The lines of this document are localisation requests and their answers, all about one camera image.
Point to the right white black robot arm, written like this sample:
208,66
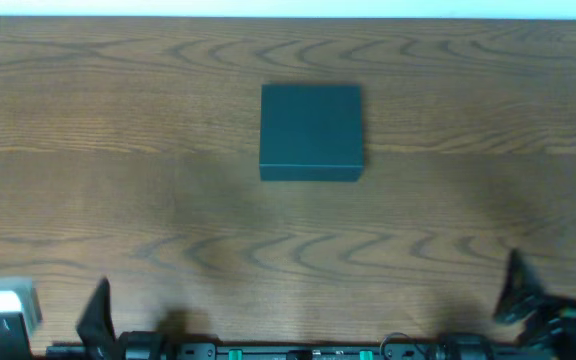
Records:
549,321

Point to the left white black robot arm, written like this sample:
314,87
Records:
20,315

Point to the black gift box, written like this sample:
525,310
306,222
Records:
311,132

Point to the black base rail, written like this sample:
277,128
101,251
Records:
395,346

